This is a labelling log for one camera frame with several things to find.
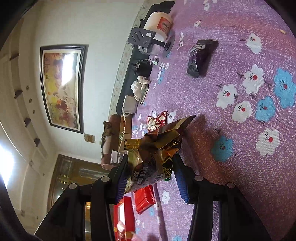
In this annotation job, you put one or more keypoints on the dark purple snack box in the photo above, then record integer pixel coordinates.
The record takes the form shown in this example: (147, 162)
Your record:
(201, 58)

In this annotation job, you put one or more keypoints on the white crumpled cloth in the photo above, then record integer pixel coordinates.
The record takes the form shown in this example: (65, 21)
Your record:
(140, 87)

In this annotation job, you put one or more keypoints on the dark sofa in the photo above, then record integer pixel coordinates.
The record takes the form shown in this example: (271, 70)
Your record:
(126, 81)

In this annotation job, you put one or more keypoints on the red white snack packet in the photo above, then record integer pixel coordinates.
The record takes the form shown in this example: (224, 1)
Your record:
(155, 122)

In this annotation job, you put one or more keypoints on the camouflage clothing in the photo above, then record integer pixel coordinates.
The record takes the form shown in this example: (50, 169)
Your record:
(106, 132)

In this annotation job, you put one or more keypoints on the brown chair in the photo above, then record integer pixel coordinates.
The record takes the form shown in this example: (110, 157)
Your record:
(108, 150)

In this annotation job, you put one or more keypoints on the cardboard box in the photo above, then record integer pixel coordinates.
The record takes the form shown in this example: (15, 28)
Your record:
(123, 129)

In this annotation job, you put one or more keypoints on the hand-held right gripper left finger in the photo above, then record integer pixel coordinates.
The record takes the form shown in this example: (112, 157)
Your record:
(119, 188)

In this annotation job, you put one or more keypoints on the black phone stand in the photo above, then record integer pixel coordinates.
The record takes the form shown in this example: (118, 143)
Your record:
(141, 37)

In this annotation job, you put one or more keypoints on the framed wall painting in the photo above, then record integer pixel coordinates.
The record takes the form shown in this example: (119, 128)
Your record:
(62, 88)

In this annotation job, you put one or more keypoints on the wooden glass cabinet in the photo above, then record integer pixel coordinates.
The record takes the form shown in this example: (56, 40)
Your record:
(69, 176)

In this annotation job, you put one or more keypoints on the white jar red label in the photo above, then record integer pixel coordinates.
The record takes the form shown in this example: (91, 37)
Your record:
(159, 23)

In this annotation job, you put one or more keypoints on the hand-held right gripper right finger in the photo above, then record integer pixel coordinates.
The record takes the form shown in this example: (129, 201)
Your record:
(182, 185)

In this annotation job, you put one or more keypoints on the red box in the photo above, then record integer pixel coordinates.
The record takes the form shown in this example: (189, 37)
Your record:
(128, 208)

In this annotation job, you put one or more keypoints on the gold snack bag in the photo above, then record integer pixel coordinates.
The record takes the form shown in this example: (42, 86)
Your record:
(157, 148)

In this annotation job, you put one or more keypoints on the small black box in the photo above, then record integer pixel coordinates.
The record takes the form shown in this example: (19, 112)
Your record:
(144, 68)

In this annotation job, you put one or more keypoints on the thin flat booklet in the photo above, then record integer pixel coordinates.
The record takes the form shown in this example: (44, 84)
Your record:
(145, 96)

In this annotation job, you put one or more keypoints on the small wall sign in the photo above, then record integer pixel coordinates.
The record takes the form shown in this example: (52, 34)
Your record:
(89, 138)

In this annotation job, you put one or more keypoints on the large white mug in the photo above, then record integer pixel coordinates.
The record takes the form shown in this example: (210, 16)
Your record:
(129, 104)

